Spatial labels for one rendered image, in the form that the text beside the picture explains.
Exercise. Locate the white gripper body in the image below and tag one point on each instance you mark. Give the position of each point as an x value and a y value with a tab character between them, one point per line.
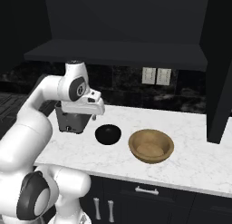
81	107

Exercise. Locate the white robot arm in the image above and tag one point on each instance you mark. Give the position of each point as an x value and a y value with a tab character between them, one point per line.
27	134

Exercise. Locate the small black bowl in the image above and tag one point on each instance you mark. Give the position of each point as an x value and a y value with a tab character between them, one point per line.
108	134

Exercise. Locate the large wooden bowl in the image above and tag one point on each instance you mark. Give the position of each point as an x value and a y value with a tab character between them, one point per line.
151	146

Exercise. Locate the black cabinet door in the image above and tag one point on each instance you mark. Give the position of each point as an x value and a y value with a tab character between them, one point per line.
219	82

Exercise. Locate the grey toaster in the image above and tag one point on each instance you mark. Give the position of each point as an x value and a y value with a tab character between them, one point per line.
72	122

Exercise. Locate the black hob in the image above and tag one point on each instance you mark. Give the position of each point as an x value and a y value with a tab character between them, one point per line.
12	109

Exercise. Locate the dark base cupboard door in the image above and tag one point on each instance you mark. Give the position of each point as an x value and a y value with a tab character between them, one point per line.
90	191
116	209

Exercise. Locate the dark drawer front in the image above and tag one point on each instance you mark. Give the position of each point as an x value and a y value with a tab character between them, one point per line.
169	196
214	208

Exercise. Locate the black open wall cabinet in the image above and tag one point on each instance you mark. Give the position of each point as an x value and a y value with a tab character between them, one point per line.
120	52

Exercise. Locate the white wall socket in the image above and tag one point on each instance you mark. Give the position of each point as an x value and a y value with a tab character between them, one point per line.
163	76
149	75

